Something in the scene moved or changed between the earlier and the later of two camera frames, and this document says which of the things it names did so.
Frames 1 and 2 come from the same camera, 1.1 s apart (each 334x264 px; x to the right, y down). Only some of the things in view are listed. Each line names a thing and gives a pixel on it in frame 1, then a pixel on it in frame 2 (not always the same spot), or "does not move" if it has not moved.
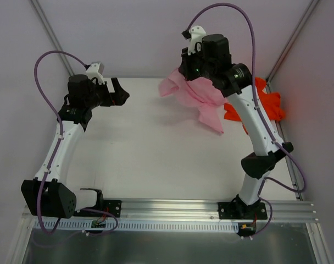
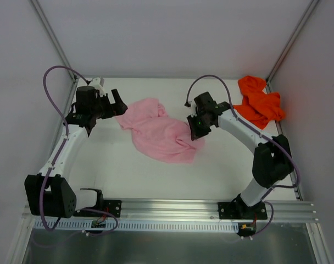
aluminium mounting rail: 167,210 does not move
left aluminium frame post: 51,34 does not move
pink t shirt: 199,92 to 157,135
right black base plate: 236,210 does not move
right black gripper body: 187,66 to 198,126
